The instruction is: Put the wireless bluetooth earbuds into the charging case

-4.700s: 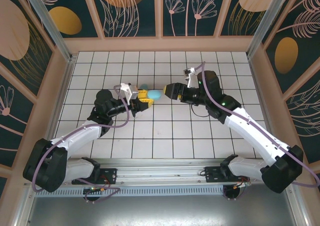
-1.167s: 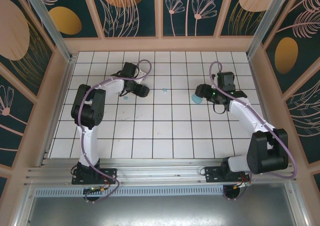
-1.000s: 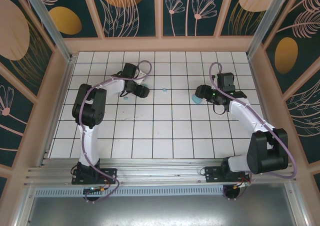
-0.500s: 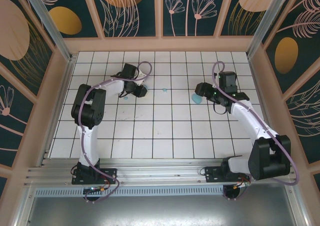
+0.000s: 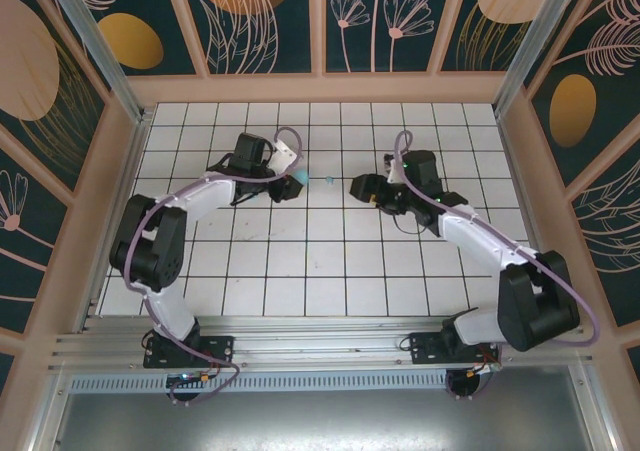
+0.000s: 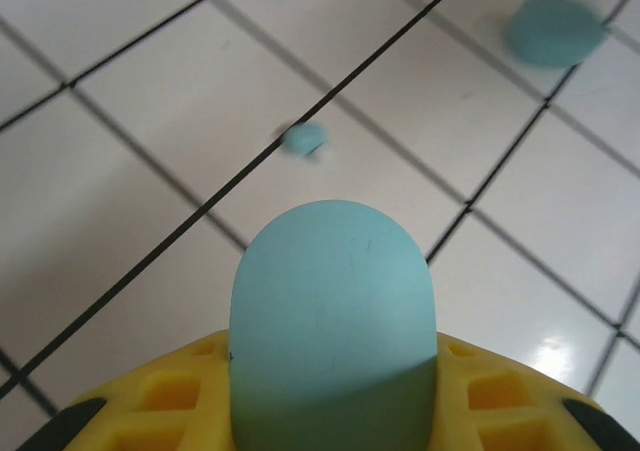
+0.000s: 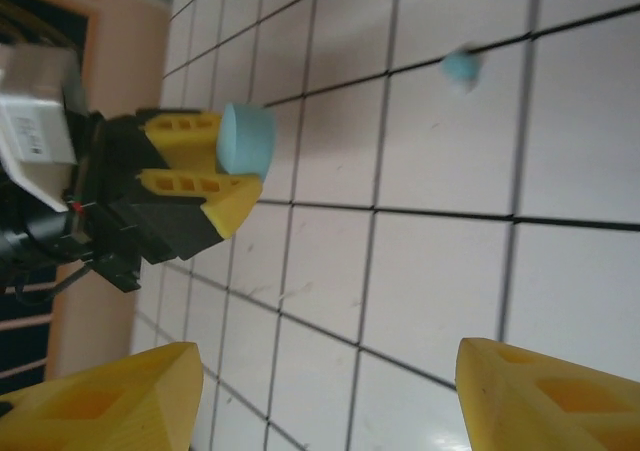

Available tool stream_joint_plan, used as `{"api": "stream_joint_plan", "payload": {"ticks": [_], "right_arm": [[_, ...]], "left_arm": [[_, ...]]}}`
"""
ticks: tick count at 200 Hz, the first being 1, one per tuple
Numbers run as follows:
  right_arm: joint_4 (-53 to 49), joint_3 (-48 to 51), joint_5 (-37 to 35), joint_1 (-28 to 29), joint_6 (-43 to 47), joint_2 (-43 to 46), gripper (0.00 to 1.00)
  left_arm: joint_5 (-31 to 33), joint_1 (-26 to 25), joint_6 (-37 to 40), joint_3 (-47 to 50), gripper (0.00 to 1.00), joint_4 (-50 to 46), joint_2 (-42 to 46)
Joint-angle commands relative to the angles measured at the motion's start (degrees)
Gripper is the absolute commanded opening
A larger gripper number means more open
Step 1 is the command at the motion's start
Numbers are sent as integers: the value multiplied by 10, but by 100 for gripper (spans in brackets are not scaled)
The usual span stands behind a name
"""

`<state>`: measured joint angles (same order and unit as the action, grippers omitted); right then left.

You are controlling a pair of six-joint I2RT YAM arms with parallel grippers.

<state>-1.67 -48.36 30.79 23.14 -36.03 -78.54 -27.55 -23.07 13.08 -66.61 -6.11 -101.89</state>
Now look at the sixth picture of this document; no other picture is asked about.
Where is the light blue earbud charging case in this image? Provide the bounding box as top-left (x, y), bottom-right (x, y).
top-left (506, 0), bottom-right (612, 70)
top-left (229, 199), bottom-right (441, 451)

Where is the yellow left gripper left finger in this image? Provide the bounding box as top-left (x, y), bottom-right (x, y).
top-left (18, 331), bottom-right (237, 451)

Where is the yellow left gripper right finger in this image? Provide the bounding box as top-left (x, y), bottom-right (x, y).
top-left (429, 332), bottom-right (640, 451)

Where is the light blue wireless earbud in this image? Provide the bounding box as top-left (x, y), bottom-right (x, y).
top-left (281, 122), bottom-right (329, 158)

